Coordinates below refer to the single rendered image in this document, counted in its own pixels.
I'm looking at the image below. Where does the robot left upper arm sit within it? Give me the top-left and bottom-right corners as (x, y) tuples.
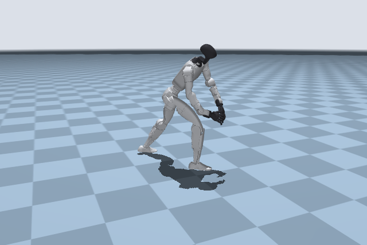
(202, 62), (215, 87)

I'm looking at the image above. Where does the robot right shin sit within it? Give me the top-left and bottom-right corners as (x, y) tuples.
(192, 125), (205, 164)

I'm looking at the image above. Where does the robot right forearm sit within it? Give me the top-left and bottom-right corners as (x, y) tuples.
(188, 92), (210, 116)

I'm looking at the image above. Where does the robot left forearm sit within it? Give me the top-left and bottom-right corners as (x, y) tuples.
(209, 84), (222, 104)

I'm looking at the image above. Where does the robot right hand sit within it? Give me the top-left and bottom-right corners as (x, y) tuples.
(203, 111), (224, 125)

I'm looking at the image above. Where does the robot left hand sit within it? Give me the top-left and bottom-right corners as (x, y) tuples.
(216, 99), (226, 120)

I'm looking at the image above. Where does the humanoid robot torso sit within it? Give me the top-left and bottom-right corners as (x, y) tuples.
(162, 58), (205, 104)

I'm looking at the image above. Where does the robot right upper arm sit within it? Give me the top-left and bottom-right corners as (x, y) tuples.
(182, 66), (196, 100)

